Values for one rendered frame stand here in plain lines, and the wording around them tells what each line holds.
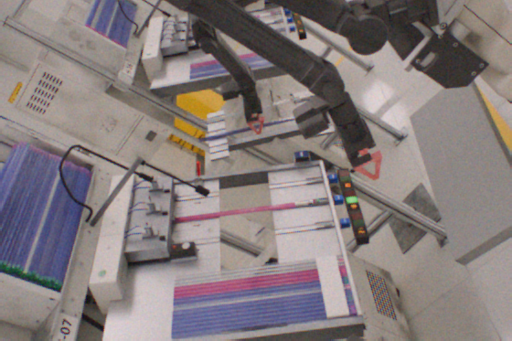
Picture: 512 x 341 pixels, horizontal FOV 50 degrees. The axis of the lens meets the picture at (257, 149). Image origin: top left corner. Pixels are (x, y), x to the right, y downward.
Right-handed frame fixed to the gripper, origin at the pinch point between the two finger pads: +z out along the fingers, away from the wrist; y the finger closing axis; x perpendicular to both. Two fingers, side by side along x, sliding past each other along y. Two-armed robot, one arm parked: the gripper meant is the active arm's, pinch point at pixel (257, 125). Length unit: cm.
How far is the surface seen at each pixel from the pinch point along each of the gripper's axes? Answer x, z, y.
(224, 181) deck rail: -16.1, 9.1, 17.8
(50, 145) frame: -70, -21, 15
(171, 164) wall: -88, 158, -227
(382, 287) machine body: 35, 74, 27
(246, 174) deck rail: -7.6, 7.7, 18.3
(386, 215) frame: 42, 44, 17
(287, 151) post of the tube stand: 9.3, 16.5, -2.6
